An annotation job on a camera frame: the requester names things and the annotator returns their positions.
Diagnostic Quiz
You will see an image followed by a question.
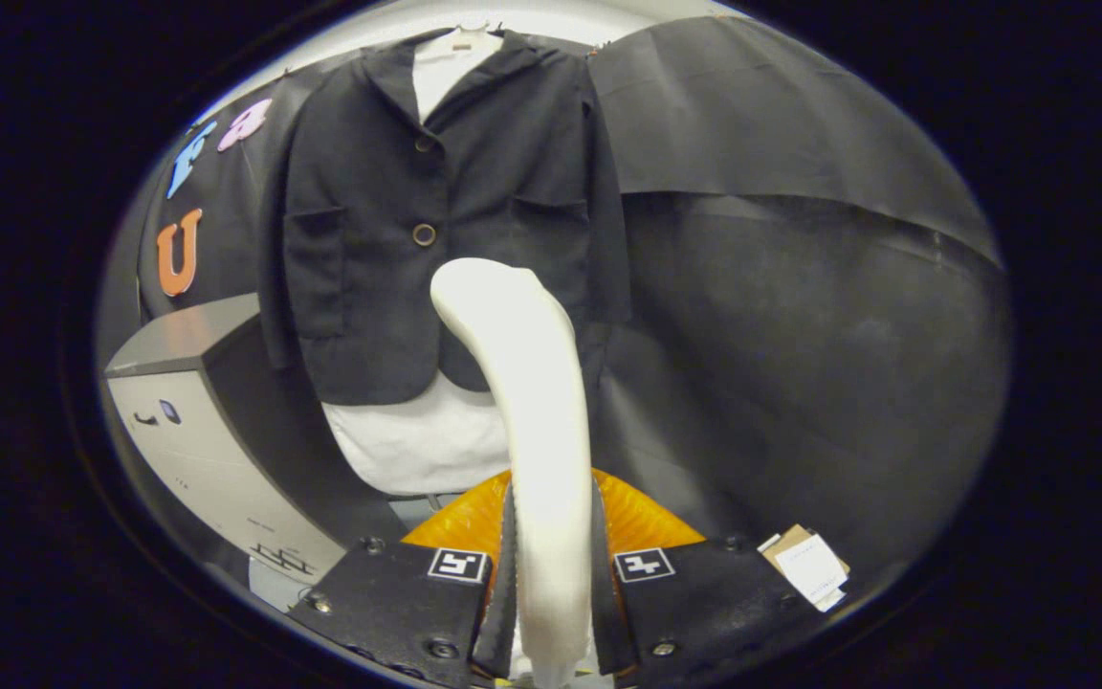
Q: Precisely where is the black backdrop cloth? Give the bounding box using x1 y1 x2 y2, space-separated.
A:
97 14 1011 585

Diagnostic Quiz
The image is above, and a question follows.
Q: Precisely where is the brown cardboard piece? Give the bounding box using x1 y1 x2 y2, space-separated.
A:
757 523 815 556

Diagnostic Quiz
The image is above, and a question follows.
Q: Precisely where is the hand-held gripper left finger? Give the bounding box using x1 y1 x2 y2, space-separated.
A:
285 469 518 689

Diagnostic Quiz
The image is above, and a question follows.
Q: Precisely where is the grey cabinet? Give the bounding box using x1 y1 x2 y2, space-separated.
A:
103 292 408 585

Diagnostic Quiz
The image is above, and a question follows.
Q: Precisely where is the white garment steamer head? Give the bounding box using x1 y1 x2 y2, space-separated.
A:
430 256 598 689

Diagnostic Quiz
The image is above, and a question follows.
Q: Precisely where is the black jacket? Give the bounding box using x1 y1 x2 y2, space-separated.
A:
259 29 633 408

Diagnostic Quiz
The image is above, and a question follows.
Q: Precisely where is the white paper tag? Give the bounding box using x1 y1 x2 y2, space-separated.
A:
776 533 850 613

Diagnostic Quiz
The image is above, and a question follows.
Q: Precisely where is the white fabric ironing panel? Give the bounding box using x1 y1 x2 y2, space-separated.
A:
321 29 514 499

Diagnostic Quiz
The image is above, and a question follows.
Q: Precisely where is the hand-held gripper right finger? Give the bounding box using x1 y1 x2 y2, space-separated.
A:
591 469 820 689

